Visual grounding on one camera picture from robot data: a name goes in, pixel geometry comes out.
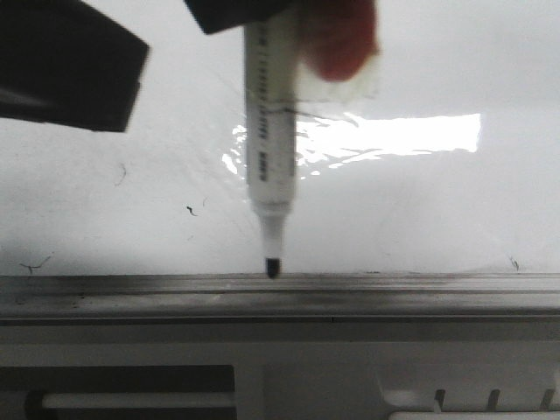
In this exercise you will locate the white whiteboard surface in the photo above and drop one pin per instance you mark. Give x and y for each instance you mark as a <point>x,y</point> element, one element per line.
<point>446,160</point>

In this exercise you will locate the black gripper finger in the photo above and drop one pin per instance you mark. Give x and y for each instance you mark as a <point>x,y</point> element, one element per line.
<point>213,16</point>
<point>66,63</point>

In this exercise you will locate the grey aluminium whiteboard tray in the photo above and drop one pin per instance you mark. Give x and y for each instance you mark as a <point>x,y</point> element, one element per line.
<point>51,299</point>

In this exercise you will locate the white whiteboard marker pen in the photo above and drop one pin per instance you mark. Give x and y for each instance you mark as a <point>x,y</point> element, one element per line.
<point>293,56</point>

